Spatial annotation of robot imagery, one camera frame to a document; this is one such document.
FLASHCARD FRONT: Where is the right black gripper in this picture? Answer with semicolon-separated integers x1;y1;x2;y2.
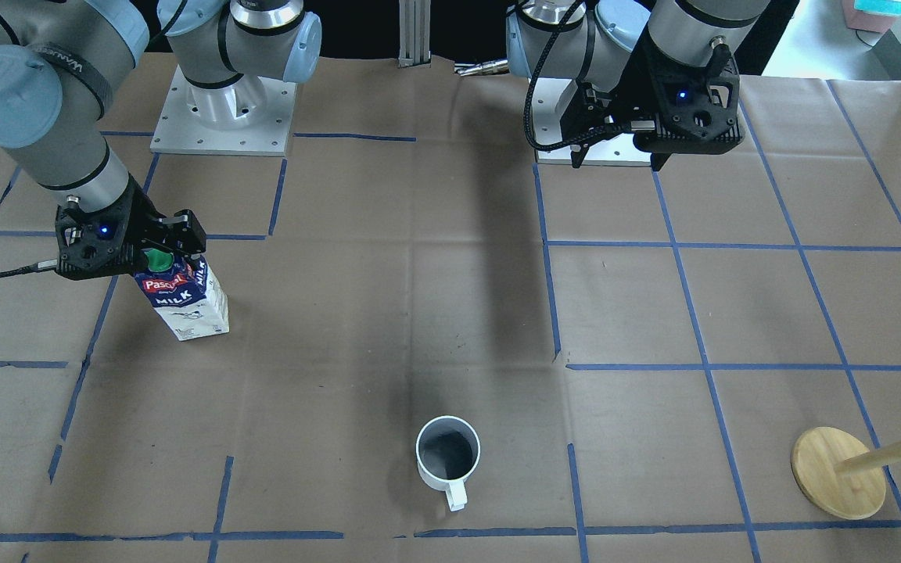
55;176;207;279

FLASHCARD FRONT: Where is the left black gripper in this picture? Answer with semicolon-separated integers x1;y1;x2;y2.
569;35;741;171

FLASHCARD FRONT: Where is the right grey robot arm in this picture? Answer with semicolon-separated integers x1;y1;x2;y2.
0;1;322;279

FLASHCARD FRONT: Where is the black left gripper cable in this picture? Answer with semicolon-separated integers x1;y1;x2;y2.
523;0;655;152

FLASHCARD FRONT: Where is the white ceramic mug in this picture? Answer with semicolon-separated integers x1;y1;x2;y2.
415;414;480;512

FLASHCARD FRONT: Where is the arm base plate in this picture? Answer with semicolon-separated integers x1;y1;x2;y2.
150;69;298;157
530;78;650;167

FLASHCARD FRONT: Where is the aluminium frame post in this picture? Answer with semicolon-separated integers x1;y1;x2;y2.
397;0;432;68

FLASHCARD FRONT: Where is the blue white milk carton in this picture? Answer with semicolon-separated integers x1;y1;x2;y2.
135;253;230;341

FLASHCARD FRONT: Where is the wooden mug tree stand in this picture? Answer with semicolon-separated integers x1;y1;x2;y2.
791;425;901;520

